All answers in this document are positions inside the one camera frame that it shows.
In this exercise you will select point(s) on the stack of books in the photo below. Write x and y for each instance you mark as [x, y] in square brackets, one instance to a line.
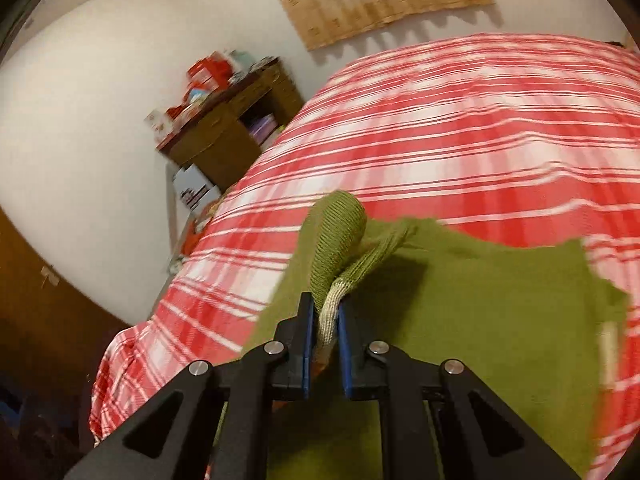
[263, 127]

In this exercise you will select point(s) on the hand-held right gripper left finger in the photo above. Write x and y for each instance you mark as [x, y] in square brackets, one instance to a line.
[310, 330]

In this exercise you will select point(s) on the bed with red plaid sheet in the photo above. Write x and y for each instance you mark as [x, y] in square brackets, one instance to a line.
[450, 125]

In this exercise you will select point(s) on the brown wooden desk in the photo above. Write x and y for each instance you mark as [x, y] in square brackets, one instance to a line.
[220, 140]

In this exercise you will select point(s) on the green orange striped knit sweater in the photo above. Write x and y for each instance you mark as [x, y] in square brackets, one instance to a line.
[475, 320]

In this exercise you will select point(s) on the white box with red print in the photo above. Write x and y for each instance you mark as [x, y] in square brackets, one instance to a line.
[158, 124]

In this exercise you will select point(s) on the white paper bag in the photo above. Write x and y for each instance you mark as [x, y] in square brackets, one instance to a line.
[194, 187]

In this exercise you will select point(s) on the brown wooden door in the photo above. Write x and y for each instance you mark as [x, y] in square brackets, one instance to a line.
[45, 285]

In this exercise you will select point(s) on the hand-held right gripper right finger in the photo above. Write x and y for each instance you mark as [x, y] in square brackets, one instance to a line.
[344, 340]

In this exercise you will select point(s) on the red gift box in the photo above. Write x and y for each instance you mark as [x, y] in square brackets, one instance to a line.
[206, 72]

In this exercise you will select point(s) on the light blue box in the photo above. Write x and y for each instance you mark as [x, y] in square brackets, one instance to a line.
[243, 60]

